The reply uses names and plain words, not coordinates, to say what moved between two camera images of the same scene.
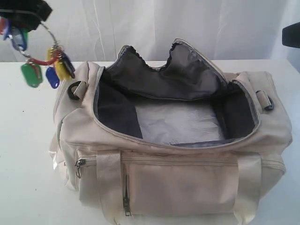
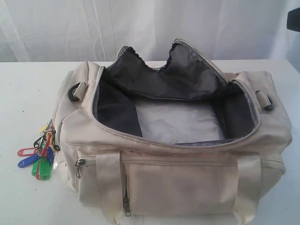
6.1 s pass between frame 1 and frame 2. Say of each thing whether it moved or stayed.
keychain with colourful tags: moved
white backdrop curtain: stayed
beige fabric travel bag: stayed
